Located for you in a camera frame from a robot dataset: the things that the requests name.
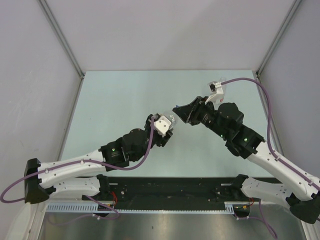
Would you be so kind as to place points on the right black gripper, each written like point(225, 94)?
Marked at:
point(196, 107)

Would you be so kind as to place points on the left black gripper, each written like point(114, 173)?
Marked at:
point(162, 141)

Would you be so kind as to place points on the blue labeled water bottle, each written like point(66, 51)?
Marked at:
point(173, 119)

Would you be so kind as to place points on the clear unlabeled plastic bottle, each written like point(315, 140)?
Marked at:
point(222, 90)

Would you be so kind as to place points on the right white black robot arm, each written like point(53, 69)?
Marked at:
point(297, 190)

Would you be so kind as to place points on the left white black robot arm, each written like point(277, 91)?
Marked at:
point(82, 175)

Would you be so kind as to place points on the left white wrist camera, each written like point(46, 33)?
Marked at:
point(162, 125)

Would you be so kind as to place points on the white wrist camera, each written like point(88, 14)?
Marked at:
point(214, 95)
point(162, 125)

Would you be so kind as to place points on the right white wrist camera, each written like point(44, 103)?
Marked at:
point(214, 95)

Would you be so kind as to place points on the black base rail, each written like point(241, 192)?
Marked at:
point(126, 189)

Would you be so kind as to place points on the slotted cable duct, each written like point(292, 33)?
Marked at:
point(95, 208)

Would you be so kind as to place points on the right aluminium frame post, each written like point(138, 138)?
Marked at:
point(279, 35)

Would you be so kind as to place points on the aluminium frame post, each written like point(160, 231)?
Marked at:
point(50, 16)
point(279, 35)

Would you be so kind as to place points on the left aluminium frame post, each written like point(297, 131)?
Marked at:
point(50, 16)

